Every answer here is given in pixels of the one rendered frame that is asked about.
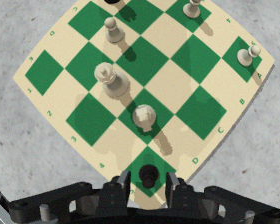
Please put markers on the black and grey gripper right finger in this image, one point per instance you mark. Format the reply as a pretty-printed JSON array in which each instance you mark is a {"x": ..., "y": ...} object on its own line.
[{"x": 238, "y": 209}]

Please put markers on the green and cream chessboard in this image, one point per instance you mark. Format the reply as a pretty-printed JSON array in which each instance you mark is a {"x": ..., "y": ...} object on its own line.
[{"x": 185, "y": 69}]

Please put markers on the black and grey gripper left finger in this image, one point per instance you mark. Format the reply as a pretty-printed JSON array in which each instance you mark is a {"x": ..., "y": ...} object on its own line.
[{"x": 52, "y": 207}]

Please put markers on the white pawn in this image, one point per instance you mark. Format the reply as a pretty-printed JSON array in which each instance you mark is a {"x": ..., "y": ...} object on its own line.
[
  {"x": 191, "y": 10},
  {"x": 244, "y": 57},
  {"x": 115, "y": 33}
]

